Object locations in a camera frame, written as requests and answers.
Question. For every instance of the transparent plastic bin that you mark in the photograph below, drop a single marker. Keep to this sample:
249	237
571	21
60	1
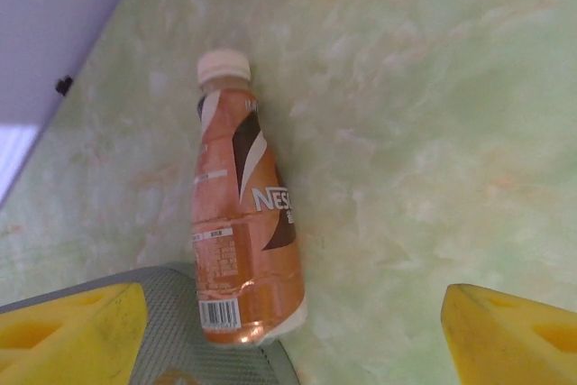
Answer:
171	313

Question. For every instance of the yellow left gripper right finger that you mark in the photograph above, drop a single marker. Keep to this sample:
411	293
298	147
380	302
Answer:
518	349

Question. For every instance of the brown Nescafe bottle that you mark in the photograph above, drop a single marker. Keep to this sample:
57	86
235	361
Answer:
225	222

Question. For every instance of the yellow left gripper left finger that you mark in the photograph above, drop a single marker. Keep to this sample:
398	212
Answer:
63	344

